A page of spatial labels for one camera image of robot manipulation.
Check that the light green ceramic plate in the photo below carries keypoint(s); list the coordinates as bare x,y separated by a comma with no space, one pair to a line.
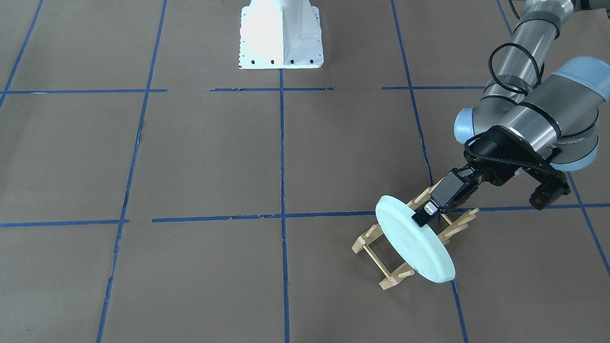
418,246

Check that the wooden dish rack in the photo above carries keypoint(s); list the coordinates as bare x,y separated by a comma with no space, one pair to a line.
392,278

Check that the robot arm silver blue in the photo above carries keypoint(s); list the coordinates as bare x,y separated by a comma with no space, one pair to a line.
545,127

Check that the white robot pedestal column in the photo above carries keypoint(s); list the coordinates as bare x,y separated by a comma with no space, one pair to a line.
280,34

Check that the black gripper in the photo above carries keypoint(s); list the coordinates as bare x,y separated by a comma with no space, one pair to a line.
496,158

